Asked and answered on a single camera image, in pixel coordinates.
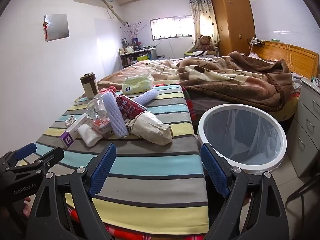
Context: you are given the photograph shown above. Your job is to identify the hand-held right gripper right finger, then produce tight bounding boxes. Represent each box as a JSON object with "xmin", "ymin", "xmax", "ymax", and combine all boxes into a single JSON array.
[{"xmin": 200, "ymin": 142, "xmax": 295, "ymax": 240}]

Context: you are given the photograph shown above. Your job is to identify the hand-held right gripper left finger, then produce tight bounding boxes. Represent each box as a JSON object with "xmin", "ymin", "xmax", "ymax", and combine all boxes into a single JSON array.
[{"xmin": 25, "ymin": 142, "xmax": 118, "ymax": 240}]

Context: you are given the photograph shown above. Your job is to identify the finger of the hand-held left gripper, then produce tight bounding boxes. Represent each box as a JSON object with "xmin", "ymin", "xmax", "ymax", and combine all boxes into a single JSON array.
[
  {"xmin": 5, "ymin": 147, "xmax": 65, "ymax": 178},
  {"xmin": 0, "ymin": 143, "xmax": 37, "ymax": 167}
]

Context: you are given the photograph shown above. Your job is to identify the white purple cream box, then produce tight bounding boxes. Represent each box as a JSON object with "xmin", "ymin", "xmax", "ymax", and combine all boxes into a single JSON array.
[{"xmin": 59, "ymin": 114, "xmax": 94, "ymax": 148}]

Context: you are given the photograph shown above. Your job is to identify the white tissue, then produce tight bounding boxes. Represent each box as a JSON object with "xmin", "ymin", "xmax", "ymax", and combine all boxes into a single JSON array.
[{"xmin": 77, "ymin": 124, "xmax": 103, "ymax": 147}]

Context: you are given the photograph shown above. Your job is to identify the white patterned wrapper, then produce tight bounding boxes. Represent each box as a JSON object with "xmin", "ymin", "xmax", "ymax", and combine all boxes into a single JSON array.
[{"xmin": 65, "ymin": 114, "xmax": 77, "ymax": 128}]

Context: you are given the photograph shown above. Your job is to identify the green patterned small box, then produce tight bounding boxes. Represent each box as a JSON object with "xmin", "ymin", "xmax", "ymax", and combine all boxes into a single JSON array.
[{"xmin": 125, "ymin": 119, "xmax": 137, "ymax": 133}]

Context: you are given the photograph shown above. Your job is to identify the white foam net sleeve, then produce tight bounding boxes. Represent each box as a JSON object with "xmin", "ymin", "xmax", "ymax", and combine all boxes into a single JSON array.
[
  {"xmin": 135, "ymin": 87, "xmax": 160, "ymax": 104},
  {"xmin": 102, "ymin": 91, "xmax": 128, "ymax": 138}
]

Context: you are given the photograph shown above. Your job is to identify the brown paper bag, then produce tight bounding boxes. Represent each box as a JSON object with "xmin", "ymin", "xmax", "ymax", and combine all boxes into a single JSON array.
[{"xmin": 129, "ymin": 111, "xmax": 173, "ymax": 145}]

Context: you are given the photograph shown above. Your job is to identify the clear plastic bottle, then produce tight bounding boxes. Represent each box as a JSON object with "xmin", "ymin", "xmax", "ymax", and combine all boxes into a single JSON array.
[{"xmin": 86, "ymin": 86, "xmax": 118, "ymax": 130}]

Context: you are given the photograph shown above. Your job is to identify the red milk can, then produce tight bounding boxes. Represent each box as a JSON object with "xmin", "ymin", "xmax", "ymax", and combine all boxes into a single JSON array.
[{"xmin": 115, "ymin": 94, "xmax": 147, "ymax": 120}]

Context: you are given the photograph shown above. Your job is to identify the person's left hand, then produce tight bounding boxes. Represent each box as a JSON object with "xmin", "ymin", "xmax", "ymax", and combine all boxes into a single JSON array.
[{"xmin": 21, "ymin": 197, "xmax": 34, "ymax": 218}]

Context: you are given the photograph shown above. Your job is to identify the striped tablecloth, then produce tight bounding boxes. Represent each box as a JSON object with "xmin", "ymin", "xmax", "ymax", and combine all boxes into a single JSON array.
[{"xmin": 35, "ymin": 84, "xmax": 210, "ymax": 235}]

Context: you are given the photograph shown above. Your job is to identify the beige brown tumbler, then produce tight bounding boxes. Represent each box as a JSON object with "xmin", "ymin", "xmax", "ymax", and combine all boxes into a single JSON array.
[{"xmin": 80, "ymin": 72, "xmax": 99, "ymax": 98}]

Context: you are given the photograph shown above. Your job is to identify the dark metal chair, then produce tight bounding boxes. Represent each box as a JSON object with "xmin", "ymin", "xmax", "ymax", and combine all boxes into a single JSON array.
[{"xmin": 286, "ymin": 174, "xmax": 320, "ymax": 220}]

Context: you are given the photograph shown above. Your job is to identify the brown printed blanket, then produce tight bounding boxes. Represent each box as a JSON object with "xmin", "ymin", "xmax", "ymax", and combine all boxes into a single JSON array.
[{"xmin": 97, "ymin": 51, "xmax": 299, "ymax": 113}]

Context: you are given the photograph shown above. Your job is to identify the yellow tissue pack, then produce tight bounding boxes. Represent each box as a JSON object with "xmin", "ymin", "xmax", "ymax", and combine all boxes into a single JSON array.
[{"xmin": 122, "ymin": 74, "xmax": 153, "ymax": 95}]

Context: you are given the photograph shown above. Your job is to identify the grey drawer cabinet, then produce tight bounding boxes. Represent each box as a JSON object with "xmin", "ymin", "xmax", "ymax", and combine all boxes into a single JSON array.
[{"xmin": 287, "ymin": 77, "xmax": 320, "ymax": 178}]

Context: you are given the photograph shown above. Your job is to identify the cluttered wooden shelf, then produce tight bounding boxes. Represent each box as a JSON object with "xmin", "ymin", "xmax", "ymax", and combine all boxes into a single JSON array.
[{"xmin": 119, "ymin": 46, "xmax": 158, "ymax": 68}]

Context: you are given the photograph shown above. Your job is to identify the brown teddy bear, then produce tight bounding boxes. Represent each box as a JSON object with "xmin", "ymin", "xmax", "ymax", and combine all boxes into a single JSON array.
[{"xmin": 194, "ymin": 35, "xmax": 217, "ymax": 55}]

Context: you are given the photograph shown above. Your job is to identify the red hanging ornament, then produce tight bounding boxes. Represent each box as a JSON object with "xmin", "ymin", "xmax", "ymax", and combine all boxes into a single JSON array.
[{"xmin": 42, "ymin": 15, "xmax": 49, "ymax": 42}]

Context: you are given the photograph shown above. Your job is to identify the black rack with power strip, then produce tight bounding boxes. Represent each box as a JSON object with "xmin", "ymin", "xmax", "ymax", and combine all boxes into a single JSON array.
[{"xmin": 247, "ymin": 36, "xmax": 267, "ymax": 48}]

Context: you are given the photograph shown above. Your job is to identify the dry branches in vase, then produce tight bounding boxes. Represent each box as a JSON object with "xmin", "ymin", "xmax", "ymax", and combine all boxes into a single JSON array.
[{"xmin": 120, "ymin": 21, "xmax": 148, "ymax": 45}]

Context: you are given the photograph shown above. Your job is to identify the wooden bed headboard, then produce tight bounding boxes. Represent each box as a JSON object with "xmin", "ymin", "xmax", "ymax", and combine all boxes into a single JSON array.
[{"xmin": 250, "ymin": 41, "xmax": 320, "ymax": 79}]

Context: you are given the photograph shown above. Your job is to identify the barred window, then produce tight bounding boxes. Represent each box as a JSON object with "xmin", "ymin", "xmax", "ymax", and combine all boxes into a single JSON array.
[{"xmin": 150, "ymin": 16, "xmax": 195, "ymax": 40}]

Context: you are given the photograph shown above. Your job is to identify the wooden wardrobe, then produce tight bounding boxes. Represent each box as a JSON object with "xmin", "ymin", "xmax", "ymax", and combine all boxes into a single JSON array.
[{"xmin": 210, "ymin": 0, "xmax": 256, "ymax": 57}]

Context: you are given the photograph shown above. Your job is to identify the patterned curtain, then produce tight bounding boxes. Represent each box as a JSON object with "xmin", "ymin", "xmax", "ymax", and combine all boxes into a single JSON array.
[{"xmin": 187, "ymin": 0, "xmax": 220, "ymax": 48}]

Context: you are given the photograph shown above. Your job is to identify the air conditioner pipe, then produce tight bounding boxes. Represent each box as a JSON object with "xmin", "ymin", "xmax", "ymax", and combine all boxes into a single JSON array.
[{"xmin": 104, "ymin": 1, "xmax": 125, "ymax": 23}]

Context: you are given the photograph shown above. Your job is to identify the silver wall mirror panel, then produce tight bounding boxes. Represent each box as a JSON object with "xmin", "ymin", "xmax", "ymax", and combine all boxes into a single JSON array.
[{"xmin": 45, "ymin": 14, "xmax": 70, "ymax": 42}]

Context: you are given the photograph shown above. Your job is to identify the white charging cable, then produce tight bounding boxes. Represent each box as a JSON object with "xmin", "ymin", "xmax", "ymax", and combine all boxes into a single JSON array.
[{"xmin": 286, "ymin": 44, "xmax": 293, "ymax": 75}]

